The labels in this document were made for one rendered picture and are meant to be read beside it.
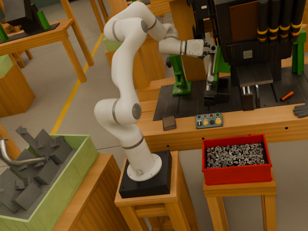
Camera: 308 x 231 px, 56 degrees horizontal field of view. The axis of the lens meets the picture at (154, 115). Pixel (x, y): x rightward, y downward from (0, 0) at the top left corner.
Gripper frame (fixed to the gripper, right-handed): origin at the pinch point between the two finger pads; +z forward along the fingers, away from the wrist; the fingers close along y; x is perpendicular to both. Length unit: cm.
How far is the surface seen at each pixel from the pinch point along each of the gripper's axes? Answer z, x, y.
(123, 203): -39, -23, -90
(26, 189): -95, -15, -91
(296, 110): 46, -10, -34
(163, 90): -30, 37, -20
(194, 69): -9.3, 36.9, -3.0
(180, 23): -20.7, 13.5, 21.3
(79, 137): -77, 8, -60
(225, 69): 8.5, -4.2, -12.7
